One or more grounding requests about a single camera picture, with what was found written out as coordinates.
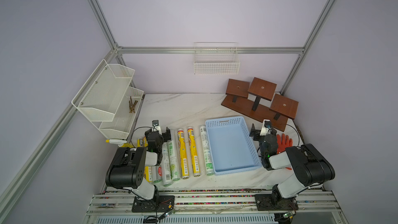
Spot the light blue plastic basket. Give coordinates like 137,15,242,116
205,116,262,175

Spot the white roll grape picture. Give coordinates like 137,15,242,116
151,166,162,183

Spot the white green wrap roll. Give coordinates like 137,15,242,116
200,125,215,176

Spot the white green text roll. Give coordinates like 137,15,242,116
161,143,173,187

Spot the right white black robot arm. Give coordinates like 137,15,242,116
249,120,335,204

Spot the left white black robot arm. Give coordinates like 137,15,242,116
105,128,171,202

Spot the long yellow wrap box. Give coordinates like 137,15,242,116
137,138,145,147

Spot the yellow wrap roll right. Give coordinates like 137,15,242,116
188,127,201,177

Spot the red rubber glove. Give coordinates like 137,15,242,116
276,133,293,169

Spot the brown wooden display stand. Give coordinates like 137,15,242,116
221,77,299,131

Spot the yellow spray bottle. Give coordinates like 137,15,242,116
106,139,135,148

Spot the white mesh two-tier shelf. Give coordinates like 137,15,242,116
72,60,144,140

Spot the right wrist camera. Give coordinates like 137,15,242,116
260,119,272,136

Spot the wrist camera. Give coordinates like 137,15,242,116
260,119,272,136
152,120,162,134

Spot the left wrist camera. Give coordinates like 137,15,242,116
152,120,162,134

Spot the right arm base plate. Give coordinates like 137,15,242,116
255,194,299,211

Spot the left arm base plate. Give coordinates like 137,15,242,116
132,195,175,213

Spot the aluminium rail bench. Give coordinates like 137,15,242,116
83,187,348,224

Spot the white wire wall basket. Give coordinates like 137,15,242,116
194,42,240,75

